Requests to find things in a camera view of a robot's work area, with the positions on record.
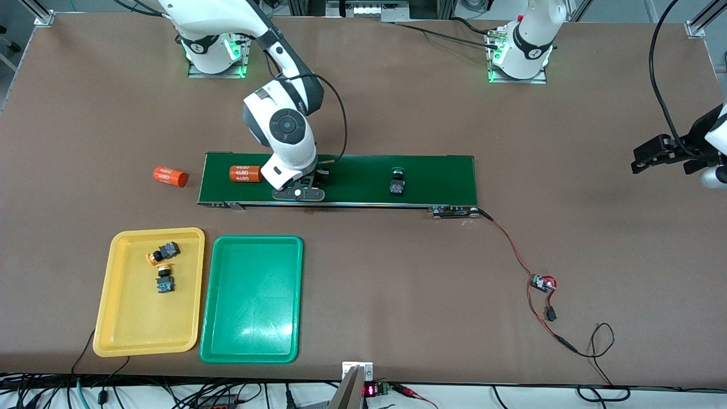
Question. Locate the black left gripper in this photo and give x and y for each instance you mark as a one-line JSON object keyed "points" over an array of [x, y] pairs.
{"points": [[694, 142]]}

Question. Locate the orange cylindrical battery cell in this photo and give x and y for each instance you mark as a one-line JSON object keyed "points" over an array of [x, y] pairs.
{"points": [[245, 174], [170, 176]]}

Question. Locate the green push button switch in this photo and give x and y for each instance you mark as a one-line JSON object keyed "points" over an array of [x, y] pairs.
{"points": [[397, 184]]}

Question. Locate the yellow push button switch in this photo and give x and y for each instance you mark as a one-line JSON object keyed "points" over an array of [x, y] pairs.
{"points": [[164, 251], [164, 282]]}

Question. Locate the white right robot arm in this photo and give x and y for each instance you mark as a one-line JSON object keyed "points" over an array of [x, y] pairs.
{"points": [[287, 125]]}

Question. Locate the green conveyor belt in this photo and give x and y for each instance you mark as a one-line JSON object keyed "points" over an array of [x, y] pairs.
{"points": [[443, 182]]}

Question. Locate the green plastic tray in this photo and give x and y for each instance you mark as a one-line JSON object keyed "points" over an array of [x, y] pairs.
{"points": [[250, 301]]}

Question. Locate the small green circuit board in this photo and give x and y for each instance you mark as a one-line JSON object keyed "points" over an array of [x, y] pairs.
{"points": [[541, 283]]}

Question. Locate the white box device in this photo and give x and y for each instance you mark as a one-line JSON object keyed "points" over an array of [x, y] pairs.
{"points": [[366, 8]]}

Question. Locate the small black plug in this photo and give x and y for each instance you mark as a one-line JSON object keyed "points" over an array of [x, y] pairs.
{"points": [[550, 313]]}

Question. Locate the red display module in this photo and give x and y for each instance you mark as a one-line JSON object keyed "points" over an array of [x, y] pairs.
{"points": [[370, 390]]}

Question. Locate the red clip lead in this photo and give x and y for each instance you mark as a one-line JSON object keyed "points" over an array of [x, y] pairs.
{"points": [[406, 391]]}

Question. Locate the yellow plastic tray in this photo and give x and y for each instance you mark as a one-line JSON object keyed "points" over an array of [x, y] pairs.
{"points": [[142, 329]]}

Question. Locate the aluminium frame profile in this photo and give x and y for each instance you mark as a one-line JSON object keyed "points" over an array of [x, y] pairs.
{"points": [[697, 27], [44, 18]]}

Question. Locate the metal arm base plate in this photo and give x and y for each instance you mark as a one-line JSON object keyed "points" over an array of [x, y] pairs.
{"points": [[221, 75], [517, 81]]}

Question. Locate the small metal bracket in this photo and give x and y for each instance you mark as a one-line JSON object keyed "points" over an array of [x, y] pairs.
{"points": [[366, 372]]}

